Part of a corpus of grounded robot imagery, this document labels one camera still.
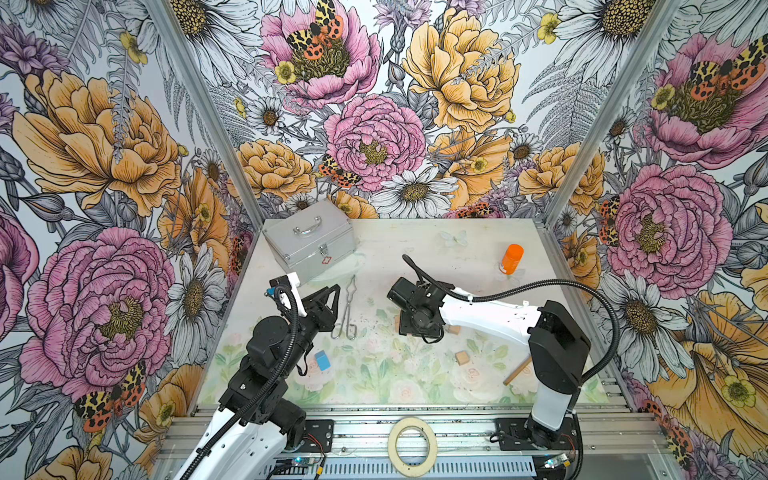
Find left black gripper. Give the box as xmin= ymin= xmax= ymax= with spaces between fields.
xmin=276 ymin=284 xmax=341 ymax=376

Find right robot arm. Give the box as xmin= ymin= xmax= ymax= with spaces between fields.
xmin=387 ymin=277 xmax=591 ymax=449

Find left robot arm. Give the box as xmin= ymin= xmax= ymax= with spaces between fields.
xmin=175 ymin=273 xmax=341 ymax=479

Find light blue triangular block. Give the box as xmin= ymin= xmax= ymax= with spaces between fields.
xmin=315 ymin=350 xmax=331 ymax=372

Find metal tongs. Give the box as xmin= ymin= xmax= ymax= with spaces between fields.
xmin=331 ymin=274 xmax=357 ymax=340

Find silver metal case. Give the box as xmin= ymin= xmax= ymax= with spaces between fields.
xmin=263 ymin=200 xmax=356 ymax=283

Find orange plastic bottle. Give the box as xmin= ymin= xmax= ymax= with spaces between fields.
xmin=499 ymin=244 xmax=524 ymax=275

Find thin wood stick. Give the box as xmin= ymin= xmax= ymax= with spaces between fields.
xmin=503 ymin=356 xmax=532 ymax=386

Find masking tape roll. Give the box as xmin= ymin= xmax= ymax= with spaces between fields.
xmin=387 ymin=416 xmax=439 ymax=479

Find green circuit board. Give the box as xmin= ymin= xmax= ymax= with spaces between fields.
xmin=269 ymin=456 xmax=325 ymax=475
xmin=542 ymin=453 xmax=571 ymax=469

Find right green circuit board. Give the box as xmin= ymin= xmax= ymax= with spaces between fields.
xmin=542 ymin=453 xmax=571 ymax=469

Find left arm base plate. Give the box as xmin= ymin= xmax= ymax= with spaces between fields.
xmin=295 ymin=419 xmax=335 ymax=454

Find aluminium frame rail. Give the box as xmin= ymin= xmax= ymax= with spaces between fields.
xmin=155 ymin=404 xmax=673 ymax=460

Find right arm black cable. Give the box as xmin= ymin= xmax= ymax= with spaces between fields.
xmin=401 ymin=254 xmax=622 ymax=480

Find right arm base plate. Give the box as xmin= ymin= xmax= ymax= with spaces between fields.
xmin=491 ymin=417 xmax=581 ymax=451

